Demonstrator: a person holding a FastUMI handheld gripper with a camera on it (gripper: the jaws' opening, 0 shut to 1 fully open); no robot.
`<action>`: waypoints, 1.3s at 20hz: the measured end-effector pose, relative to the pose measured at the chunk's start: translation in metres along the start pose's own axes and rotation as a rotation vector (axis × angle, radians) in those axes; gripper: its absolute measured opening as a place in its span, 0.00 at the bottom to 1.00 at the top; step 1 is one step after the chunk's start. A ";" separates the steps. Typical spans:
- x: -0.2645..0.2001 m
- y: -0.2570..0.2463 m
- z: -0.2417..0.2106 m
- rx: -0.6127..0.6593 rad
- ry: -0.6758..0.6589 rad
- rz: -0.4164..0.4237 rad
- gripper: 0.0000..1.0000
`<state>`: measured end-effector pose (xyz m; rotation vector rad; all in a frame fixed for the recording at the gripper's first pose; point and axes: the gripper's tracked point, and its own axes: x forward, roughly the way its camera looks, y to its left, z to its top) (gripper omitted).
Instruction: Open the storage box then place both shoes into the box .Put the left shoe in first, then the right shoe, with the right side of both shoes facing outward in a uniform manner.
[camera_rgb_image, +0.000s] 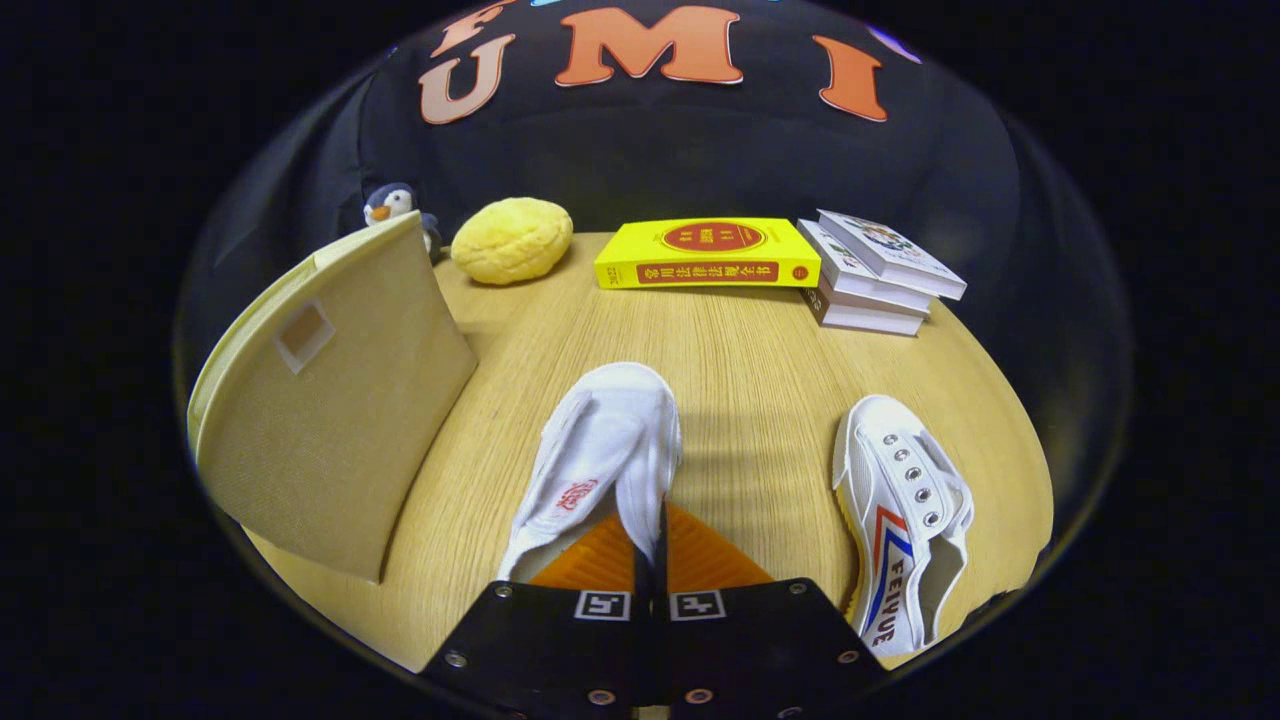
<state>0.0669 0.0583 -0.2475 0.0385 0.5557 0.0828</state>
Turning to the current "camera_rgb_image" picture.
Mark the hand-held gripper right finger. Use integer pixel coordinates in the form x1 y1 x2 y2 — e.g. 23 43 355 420
655 500 891 719

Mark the yellow book with red circle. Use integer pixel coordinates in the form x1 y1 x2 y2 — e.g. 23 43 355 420
594 217 823 291

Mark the beige fabric storage box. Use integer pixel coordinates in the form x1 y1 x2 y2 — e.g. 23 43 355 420
187 210 479 584

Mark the white book with bird cover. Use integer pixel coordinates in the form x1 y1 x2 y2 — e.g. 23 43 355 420
815 209 968 301

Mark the white canvas shoe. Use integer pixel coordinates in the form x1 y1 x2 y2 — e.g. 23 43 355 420
832 394 975 658
497 362 683 581

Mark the penguin plush toy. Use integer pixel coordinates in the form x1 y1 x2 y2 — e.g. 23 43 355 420
362 182 443 263

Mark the yellow round plush cushion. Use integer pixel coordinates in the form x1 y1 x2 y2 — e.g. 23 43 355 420
450 197 575 286

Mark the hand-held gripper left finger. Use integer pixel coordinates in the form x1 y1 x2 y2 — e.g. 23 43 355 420
420 515 649 719

